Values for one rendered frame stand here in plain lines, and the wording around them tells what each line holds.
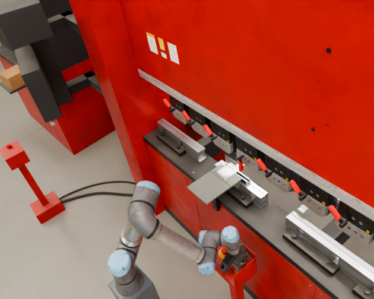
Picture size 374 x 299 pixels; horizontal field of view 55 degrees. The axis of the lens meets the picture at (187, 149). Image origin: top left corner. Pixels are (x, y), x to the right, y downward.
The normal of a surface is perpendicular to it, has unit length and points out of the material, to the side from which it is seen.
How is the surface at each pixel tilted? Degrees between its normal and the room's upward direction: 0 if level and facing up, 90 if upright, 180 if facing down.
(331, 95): 90
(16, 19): 90
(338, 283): 0
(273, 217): 0
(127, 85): 90
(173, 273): 0
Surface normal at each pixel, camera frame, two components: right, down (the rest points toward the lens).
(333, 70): -0.79, 0.49
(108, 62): 0.60, 0.45
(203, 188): -0.15, -0.74
